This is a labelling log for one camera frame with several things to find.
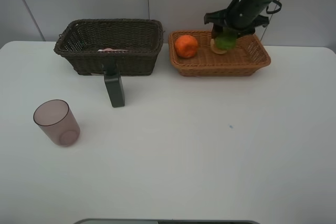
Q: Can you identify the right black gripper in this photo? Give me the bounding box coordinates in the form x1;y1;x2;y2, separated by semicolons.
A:
204;0;270;39

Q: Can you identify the green lime fruit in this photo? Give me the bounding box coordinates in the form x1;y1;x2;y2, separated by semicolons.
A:
214;31;237;50

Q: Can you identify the red yellow peach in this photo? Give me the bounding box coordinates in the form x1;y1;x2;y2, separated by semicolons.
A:
210;39;227;55

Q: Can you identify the orange mandarin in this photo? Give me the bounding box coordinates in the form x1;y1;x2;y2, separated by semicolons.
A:
174;35;198;59

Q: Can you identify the pink bottle white cap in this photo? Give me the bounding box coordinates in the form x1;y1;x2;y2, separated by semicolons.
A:
98;48;128;52

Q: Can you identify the translucent purple plastic cup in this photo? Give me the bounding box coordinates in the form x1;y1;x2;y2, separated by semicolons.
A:
33;99;80;147

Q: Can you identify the tan wicker basket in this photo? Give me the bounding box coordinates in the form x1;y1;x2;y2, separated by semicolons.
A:
169;30;271;77

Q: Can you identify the dark brown wicker basket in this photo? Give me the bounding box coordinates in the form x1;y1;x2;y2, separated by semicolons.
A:
54;18;163;76

